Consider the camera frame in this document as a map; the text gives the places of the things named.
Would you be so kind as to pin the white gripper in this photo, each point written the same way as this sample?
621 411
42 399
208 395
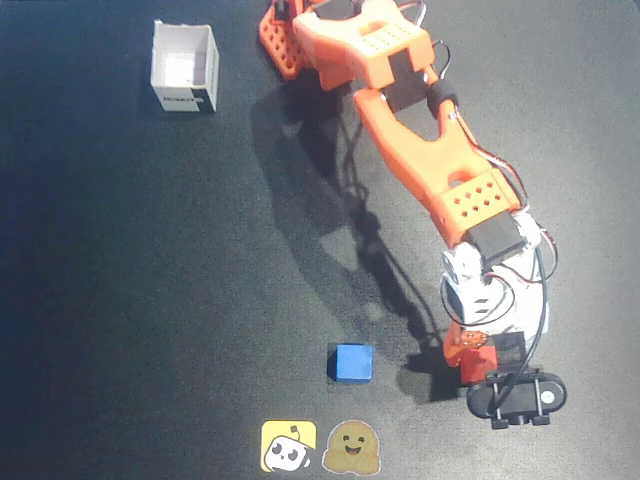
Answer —
468 341

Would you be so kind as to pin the red cube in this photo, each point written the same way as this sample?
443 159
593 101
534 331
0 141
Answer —
477 365

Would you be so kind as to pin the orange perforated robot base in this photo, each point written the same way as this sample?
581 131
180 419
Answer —
280 45

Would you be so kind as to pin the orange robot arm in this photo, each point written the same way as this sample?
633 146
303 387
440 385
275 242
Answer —
415 145

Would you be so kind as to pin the blue cube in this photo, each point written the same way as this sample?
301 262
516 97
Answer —
351 363

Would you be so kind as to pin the yellow robot face sticker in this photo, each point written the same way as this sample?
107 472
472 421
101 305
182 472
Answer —
288 446

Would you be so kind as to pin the white open cardboard box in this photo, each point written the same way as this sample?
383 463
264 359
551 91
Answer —
185 70

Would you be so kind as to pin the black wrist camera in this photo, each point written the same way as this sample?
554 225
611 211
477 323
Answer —
520 397

